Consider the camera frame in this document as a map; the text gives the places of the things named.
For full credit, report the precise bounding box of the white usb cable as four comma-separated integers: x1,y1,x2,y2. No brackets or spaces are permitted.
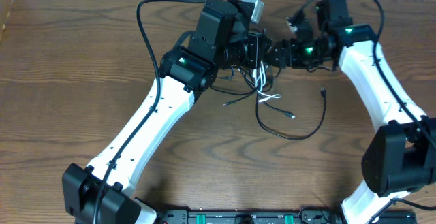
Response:
251,60,282,103

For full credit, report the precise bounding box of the black usb cable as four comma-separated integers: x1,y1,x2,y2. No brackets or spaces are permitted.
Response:
255,86,328,141
208,65,296,120

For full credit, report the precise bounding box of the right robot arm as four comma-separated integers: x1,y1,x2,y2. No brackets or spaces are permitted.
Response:
266,0,435,223

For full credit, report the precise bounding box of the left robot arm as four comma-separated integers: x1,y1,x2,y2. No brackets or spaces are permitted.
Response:
62,0,269,223

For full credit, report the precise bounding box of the wooden board at edge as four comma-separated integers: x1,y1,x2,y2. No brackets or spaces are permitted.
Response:
0,0,14,38

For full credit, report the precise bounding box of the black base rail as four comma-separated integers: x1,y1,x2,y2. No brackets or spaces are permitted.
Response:
149,204,417,224

